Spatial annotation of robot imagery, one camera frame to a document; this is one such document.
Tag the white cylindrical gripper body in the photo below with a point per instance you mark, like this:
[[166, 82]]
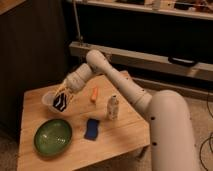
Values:
[[77, 80]]

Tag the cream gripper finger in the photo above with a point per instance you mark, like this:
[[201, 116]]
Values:
[[59, 94], [70, 96]]

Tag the black white striped eraser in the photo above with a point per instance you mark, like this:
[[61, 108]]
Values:
[[60, 102]]

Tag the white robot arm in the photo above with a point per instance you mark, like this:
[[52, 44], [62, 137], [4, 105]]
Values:
[[171, 132]]

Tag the orange carrot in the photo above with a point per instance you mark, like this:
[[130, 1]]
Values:
[[94, 95]]

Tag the wooden table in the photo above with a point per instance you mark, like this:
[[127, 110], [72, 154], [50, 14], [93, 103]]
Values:
[[129, 132]]

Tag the blue sponge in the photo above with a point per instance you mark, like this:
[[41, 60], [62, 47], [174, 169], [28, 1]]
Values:
[[92, 129]]

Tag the green glass bowl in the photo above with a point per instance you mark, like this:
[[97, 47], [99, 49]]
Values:
[[53, 137]]

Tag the small white bottle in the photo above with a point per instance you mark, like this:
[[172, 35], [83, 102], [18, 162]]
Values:
[[112, 107]]

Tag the metal stand pole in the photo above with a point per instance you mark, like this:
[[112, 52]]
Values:
[[79, 36]]

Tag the long silver case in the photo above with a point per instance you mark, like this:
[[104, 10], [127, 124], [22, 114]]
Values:
[[140, 60]]

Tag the upper wooden shelf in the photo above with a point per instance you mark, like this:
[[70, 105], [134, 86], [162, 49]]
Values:
[[141, 8]]

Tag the black case handle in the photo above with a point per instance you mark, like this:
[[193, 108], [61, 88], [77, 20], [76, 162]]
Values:
[[182, 62]]

